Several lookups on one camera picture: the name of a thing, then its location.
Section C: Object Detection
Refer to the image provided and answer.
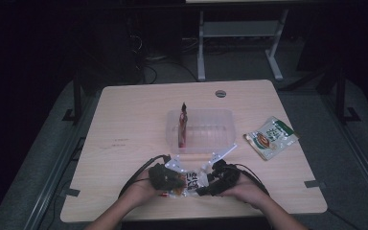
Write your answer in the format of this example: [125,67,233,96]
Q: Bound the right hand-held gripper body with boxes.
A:
[200,143,242,196]

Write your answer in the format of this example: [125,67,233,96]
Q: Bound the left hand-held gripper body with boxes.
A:
[148,154,187,192]

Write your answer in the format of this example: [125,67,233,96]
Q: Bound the white and orange snack packet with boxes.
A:
[159,170,211,198]

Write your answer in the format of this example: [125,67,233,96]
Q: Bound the clear plastic container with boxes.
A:
[166,108,237,155]

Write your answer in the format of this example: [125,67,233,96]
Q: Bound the red and black snack packet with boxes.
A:
[177,102,190,149]

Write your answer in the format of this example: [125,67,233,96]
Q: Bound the person's left hand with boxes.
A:
[118,168,165,207]

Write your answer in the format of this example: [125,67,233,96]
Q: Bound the person's right hand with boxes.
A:
[219,172,271,209]

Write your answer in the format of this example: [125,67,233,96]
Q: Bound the white and green snack packet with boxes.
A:
[242,115,300,161]

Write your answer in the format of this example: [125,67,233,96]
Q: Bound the black metal stand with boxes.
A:
[334,61,362,125]
[61,68,84,125]

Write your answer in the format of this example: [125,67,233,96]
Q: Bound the left hand-held gripper cable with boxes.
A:
[118,154,173,199]

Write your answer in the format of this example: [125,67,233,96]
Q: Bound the hand-held gripper cable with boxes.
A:
[118,154,173,199]
[234,163,271,196]

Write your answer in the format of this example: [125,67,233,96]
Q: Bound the right hand-held gripper cable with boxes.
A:
[234,163,271,196]

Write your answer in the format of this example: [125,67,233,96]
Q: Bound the grey metal floor rail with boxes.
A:
[319,92,368,207]
[23,92,101,230]

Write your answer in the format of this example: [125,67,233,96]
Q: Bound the bundle of floor cables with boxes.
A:
[128,33,199,84]

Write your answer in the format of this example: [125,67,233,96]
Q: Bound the black floor cable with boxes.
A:
[327,208,362,230]

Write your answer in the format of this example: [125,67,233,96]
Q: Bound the white metal desk frame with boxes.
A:
[185,0,290,82]

